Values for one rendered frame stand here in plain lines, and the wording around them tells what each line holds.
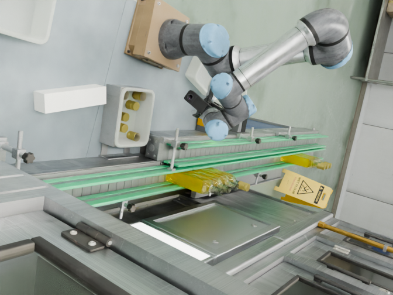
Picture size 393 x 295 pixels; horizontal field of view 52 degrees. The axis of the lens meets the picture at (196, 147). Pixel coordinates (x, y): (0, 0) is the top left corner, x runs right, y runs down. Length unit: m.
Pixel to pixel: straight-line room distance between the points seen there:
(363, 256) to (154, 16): 1.22
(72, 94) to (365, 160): 6.43
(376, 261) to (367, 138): 5.71
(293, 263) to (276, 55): 0.72
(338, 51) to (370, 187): 6.09
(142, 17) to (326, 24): 0.65
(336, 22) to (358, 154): 6.13
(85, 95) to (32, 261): 0.98
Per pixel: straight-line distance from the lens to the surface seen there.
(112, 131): 1.51
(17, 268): 0.47
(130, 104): 1.57
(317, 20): 1.35
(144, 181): 1.60
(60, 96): 1.35
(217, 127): 1.39
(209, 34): 1.45
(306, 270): 1.50
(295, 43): 1.34
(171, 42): 1.53
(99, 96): 1.44
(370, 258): 1.76
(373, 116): 7.36
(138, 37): 1.55
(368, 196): 7.48
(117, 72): 1.57
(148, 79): 1.68
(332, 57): 1.46
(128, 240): 0.49
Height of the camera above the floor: 1.91
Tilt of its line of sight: 35 degrees down
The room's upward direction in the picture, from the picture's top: 107 degrees clockwise
